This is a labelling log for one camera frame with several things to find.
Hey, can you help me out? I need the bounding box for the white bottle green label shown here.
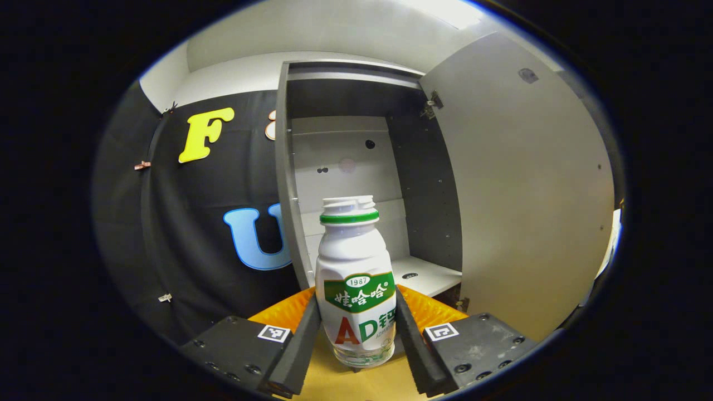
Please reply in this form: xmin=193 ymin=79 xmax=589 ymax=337
xmin=315 ymin=195 xmax=397 ymax=368

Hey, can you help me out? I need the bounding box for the grey cabinet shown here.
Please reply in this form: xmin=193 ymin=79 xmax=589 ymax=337
xmin=275 ymin=60 xmax=471 ymax=314

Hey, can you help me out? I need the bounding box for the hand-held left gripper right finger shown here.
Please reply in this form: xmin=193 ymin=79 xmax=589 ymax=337
xmin=394 ymin=284 xmax=538 ymax=397

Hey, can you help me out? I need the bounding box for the black backdrop cloth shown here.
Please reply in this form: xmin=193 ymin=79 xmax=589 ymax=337
xmin=92 ymin=78 xmax=312 ymax=346

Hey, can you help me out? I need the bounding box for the long ceiling light panel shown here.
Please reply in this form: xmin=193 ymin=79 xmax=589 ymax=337
xmin=390 ymin=0 xmax=491 ymax=30

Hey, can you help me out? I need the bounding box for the beige cabinet door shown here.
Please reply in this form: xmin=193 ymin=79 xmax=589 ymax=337
xmin=419 ymin=31 xmax=624 ymax=343

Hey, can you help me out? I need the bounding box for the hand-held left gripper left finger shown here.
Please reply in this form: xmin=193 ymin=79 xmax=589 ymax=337
xmin=179 ymin=287 xmax=322 ymax=399

